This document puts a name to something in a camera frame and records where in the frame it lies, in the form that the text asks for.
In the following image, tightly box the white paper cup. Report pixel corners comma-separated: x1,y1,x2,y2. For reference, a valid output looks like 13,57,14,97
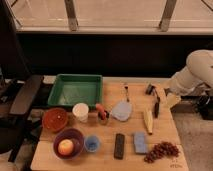
72,103,89,122

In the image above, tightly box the blue sponge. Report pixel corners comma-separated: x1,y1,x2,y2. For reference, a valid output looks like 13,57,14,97
133,132,148,154

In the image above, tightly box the bunch of red grapes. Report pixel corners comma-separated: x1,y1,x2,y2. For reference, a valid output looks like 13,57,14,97
144,142,179,163

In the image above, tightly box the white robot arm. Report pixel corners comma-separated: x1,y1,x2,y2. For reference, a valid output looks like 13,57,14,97
167,50,213,108

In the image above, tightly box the red brown bowl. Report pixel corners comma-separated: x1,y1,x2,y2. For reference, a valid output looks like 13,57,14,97
42,107,68,132

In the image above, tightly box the black remote bar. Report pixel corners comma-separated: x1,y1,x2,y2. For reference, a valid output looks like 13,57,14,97
114,133,125,159

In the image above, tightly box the black office chair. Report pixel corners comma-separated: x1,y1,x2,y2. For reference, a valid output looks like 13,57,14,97
0,75,52,162

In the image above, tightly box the green plastic tray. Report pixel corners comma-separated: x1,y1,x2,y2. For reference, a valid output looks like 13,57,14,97
47,74,103,108

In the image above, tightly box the red handled tool in cup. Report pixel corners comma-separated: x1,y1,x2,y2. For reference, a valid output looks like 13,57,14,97
96,103,109,125

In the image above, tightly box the small blue cup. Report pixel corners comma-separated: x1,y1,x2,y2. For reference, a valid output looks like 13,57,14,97
84,135,100,153

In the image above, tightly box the purple bowl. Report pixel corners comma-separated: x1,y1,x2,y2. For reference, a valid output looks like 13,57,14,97
53,128,84,159

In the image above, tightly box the yellow red apple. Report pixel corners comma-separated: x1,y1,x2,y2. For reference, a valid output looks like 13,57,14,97
58,139,74,155

